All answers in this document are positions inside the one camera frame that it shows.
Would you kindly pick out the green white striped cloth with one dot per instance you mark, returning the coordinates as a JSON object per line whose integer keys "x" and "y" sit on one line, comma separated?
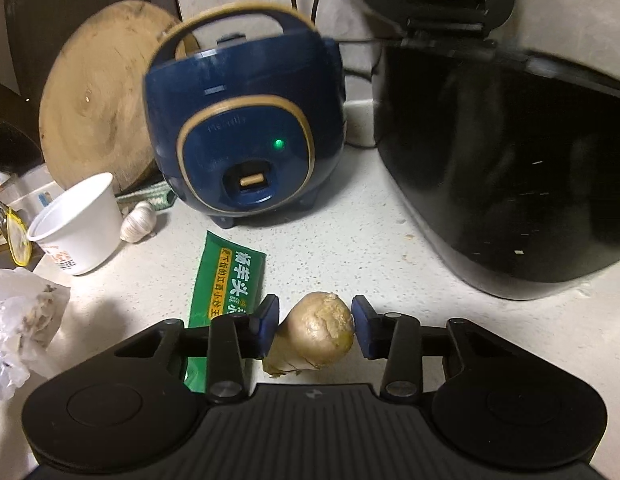
{"x": 157, "y": 196}

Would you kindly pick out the green snack packet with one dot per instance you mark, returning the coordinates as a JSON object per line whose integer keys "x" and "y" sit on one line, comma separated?
{"x": 224, "y": 280}

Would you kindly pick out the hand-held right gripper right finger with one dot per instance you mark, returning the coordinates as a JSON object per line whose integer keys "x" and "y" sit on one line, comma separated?
{"x": 365, "y": 327}

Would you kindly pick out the navy blue rice cooker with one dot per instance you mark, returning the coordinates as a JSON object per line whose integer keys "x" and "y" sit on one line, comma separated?
{"x": 239, "y": 110}

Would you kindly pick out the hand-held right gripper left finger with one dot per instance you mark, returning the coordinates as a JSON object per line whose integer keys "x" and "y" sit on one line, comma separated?
{"x": 267, "y": 325}

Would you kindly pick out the clear plastic bag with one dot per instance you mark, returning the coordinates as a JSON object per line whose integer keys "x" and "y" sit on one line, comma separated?
{"x": 19, "y": 320}

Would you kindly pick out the black wok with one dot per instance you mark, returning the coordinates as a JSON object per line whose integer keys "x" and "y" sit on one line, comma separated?
{"x": 9, "y": 130}

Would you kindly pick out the round wooden cutting board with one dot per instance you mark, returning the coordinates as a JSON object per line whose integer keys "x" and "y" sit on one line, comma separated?
{"x": 94, "y": 105}

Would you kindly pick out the black rice cooker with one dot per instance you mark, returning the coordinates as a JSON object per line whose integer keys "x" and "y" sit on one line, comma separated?
{"x": 465, "y": 160}

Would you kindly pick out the ginger root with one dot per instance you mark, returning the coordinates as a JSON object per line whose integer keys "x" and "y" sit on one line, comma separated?
{"x": 315, "y": 332}

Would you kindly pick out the white garlic bulb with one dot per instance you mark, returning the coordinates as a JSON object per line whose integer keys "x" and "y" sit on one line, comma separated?
{"x": 138, "y": 222}

